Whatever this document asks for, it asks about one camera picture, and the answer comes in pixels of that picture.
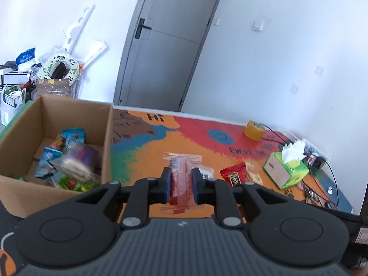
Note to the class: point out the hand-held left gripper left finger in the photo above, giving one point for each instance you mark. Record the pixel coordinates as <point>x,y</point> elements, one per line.
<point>166,184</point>

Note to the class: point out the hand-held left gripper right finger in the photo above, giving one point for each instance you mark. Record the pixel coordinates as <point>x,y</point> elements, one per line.
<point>195,185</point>

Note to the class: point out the clear red snack packet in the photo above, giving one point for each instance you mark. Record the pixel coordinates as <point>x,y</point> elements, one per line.
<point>181,178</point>

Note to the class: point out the purple snack packet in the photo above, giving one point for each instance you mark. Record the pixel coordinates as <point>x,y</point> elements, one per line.
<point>84,155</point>

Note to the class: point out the clear teal-striped pastry packet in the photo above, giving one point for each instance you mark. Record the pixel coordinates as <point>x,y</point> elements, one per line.
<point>72,168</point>

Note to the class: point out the large cardboard box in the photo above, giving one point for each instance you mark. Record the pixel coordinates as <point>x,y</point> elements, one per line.
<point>86,112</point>

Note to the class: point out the green zigzag-edged snack packet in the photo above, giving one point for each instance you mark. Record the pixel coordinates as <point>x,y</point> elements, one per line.
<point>22,178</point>

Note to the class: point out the clear packet with label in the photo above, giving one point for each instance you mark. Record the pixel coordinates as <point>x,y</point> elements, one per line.
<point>207,172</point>

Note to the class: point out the colourful printed table mat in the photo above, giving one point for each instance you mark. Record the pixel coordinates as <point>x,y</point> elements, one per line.
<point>149,155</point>

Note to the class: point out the dark red snack packet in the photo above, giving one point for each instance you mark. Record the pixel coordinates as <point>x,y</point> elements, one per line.
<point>234,174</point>

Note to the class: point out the beige snack packet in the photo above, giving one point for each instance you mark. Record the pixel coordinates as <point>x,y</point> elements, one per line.
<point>253,174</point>

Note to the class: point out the bunch of keys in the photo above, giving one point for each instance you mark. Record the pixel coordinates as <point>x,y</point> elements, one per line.
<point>312,197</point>

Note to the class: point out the yellow tape roll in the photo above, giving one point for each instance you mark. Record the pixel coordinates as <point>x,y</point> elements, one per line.
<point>253,131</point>

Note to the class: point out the small pink object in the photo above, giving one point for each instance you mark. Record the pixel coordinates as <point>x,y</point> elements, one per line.
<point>301,186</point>

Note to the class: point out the green tissue box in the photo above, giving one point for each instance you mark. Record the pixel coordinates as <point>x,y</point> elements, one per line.
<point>286,172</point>

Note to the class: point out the black charger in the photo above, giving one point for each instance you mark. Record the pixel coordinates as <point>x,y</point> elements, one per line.
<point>315,161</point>

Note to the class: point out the blue snack packet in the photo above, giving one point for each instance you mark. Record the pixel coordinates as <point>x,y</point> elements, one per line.
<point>46,162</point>
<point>74,136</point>

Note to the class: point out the white power strip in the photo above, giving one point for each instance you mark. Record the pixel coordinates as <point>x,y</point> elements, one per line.
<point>314,151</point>

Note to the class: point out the brown and red snack packet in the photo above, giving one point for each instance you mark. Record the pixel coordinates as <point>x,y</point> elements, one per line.
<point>59,142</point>

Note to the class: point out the grey door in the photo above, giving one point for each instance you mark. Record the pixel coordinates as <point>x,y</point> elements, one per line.
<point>164,49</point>

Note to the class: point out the small taped cardboard box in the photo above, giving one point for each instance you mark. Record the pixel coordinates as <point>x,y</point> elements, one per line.
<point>53,87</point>

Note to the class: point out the short white plastic rack piece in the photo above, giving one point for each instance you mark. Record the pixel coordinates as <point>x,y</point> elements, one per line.
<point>93,51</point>

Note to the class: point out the tall white plastic rack piece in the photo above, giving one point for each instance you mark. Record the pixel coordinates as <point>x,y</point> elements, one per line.
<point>77,26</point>

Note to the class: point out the black and white box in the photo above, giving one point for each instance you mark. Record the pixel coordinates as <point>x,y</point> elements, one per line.
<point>14,77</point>

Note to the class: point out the blue and white bag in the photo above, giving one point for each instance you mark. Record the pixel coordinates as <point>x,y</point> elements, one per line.
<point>25,59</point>

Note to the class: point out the small switch beside door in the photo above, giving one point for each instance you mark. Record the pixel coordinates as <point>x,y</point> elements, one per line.
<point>216,21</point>

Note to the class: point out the white wall socket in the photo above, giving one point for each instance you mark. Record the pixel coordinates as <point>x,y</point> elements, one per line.
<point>318,71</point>

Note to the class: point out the white wall switch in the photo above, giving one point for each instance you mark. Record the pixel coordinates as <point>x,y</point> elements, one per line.
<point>258,25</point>

